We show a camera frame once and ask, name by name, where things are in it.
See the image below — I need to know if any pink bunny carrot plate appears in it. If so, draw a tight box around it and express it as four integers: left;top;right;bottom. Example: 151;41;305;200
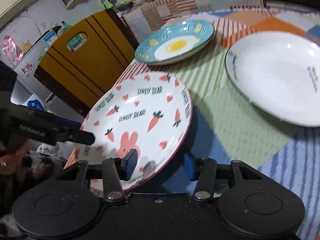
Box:
74;72;193;191

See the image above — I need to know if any blue fried egg plate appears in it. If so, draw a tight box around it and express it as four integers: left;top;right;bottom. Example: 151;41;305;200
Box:
135;20;215;66

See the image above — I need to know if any person's left hand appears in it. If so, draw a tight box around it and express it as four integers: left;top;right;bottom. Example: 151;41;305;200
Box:
1;139;30;176

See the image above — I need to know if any colourful patchwork tablecloth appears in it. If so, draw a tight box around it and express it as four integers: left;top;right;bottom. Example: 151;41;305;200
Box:
64;6;320;240

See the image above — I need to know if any yellow wooden chair back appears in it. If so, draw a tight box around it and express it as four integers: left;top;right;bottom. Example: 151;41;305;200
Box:
34;9;138;116

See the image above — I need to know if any white refrigerator with stickers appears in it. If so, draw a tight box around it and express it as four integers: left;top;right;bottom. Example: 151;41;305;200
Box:
10;25;62;112

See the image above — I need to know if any green plastic bottle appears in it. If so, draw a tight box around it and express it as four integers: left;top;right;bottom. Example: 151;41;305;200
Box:
57;21;72;37

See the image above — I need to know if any white plate with sun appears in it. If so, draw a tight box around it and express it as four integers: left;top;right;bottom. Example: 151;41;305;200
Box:
225;31;319;127

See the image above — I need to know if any striped patchwork counter cloth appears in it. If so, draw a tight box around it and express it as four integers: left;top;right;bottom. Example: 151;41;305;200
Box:
123;0;265;42

